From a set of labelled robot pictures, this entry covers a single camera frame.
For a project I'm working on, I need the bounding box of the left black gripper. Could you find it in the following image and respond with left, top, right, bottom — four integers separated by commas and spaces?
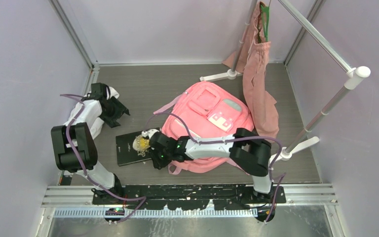
100, 96, 129, 127

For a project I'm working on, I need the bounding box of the black book gold cover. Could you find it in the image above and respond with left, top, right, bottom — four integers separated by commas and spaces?
115, 131, 154, 166

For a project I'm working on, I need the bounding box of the pink student backpack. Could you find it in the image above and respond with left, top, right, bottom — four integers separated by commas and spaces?
152, 81, 255, 175

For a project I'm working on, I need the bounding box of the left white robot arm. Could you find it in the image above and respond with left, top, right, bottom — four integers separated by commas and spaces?
50, 82, 130, 204

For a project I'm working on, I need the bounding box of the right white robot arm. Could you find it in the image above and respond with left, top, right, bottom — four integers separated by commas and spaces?
142, 128, 274, 203

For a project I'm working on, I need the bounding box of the white cloth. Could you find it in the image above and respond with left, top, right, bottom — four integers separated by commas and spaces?
63, 86, 119, 139

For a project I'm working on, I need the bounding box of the pink hanging garment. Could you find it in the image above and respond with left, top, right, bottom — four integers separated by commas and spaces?
235, 1, 279, 138

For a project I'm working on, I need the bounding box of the green clothes hanger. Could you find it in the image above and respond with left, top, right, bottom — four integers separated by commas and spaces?
259, 2, 270, 43

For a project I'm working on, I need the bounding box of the white clothes rack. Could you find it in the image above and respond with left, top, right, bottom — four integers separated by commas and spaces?
199, 0, 371, 162

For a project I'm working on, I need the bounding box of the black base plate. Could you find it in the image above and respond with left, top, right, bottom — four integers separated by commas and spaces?
91, 184, 286, 210

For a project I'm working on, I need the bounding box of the white perforated cable rail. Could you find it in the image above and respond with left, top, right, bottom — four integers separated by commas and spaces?
53, 207, 258, 219

